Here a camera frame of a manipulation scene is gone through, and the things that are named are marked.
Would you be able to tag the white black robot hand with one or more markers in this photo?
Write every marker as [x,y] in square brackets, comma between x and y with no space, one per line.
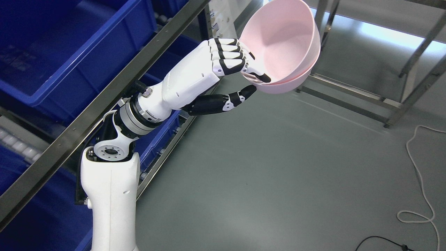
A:
[184,86]

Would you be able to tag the pink bowl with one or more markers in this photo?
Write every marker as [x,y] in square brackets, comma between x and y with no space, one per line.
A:
[284,39]
[296,82]

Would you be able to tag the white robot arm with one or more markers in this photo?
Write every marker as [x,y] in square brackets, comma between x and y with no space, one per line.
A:
[110,170]

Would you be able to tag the blue bin lower left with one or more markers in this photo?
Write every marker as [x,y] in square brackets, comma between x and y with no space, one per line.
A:
[50,221]

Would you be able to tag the metal rack frame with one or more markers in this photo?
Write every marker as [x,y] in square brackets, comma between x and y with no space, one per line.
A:
[378,57]

